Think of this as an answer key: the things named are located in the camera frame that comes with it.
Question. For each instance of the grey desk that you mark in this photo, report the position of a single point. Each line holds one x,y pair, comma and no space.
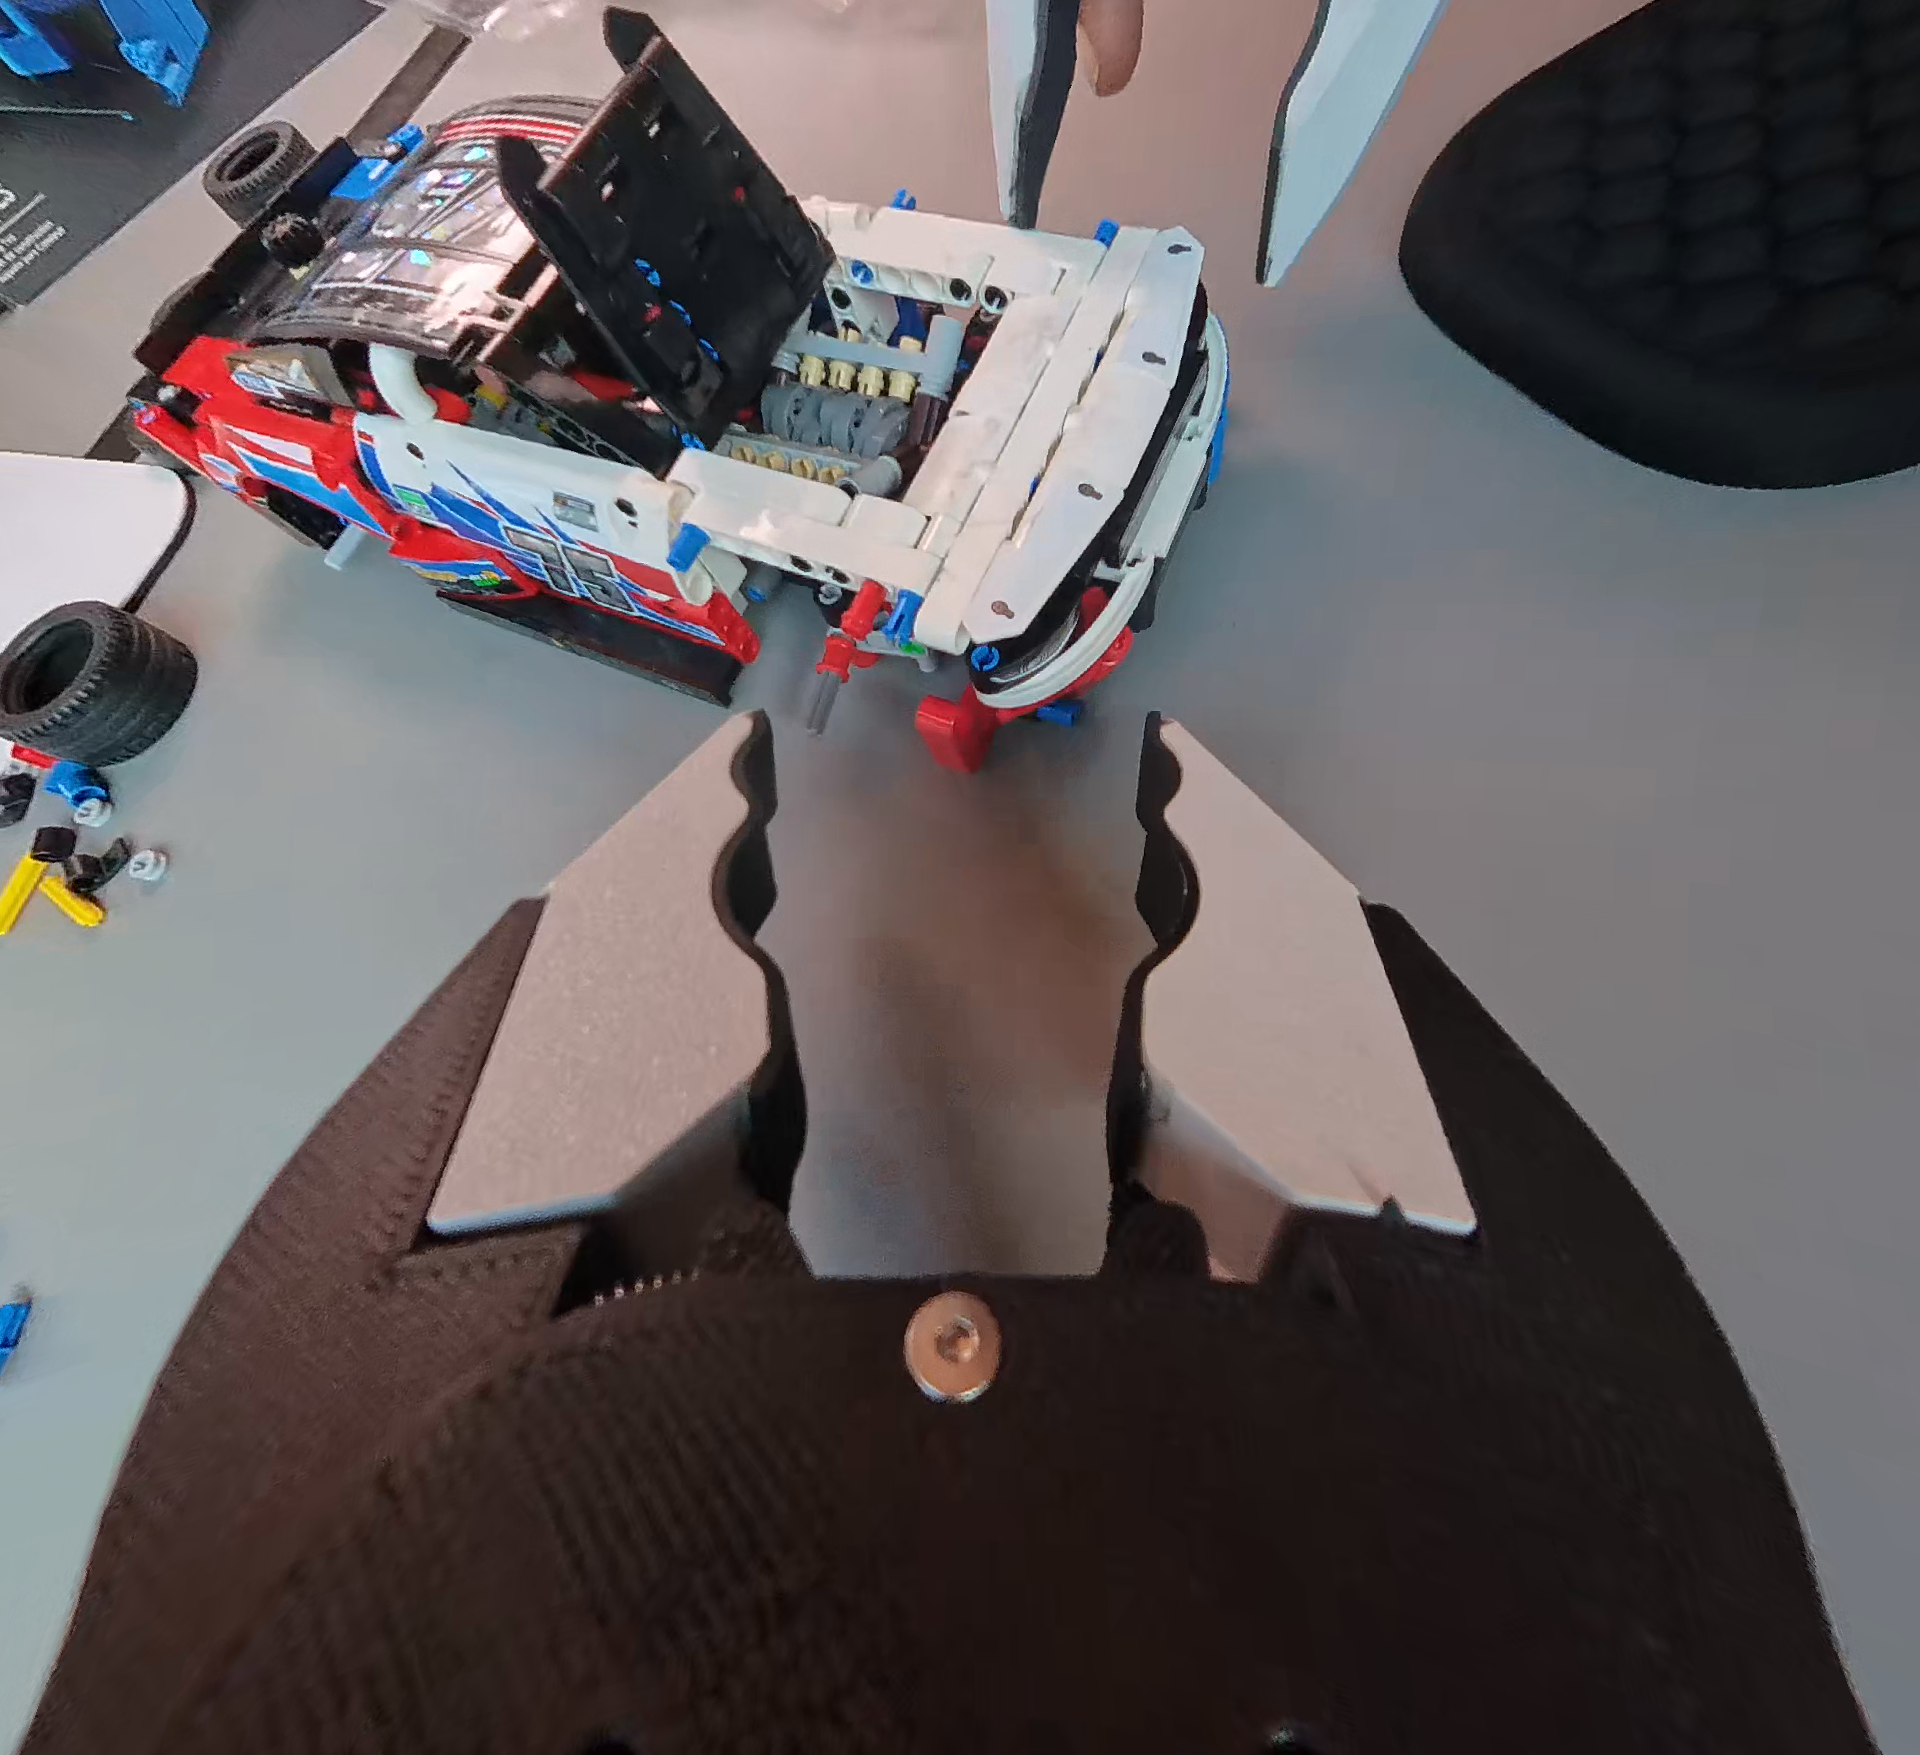
1501,734

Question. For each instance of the yellow toy axle pin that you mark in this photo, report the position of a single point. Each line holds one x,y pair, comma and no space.
18,897
74,899

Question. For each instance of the brick-built toy race car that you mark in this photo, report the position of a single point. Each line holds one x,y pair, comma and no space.
1036,433

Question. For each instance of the black rubber toy tire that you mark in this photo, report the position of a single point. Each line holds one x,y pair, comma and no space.
97,682
259,171

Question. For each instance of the black toy pin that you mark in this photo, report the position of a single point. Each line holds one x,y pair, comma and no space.
102,864
52,843

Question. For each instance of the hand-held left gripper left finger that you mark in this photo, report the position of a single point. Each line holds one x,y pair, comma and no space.
630,1004

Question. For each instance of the white oval display stand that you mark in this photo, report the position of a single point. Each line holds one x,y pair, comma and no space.
76,540

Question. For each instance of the blue toy pin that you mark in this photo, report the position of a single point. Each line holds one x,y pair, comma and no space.
13,1336
76,785

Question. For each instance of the black toy set box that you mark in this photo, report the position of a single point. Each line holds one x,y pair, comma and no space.
105,179

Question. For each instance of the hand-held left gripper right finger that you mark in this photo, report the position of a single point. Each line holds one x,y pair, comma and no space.
1275,1018

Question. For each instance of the person's right hand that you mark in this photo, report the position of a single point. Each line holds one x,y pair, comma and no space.
1113,22

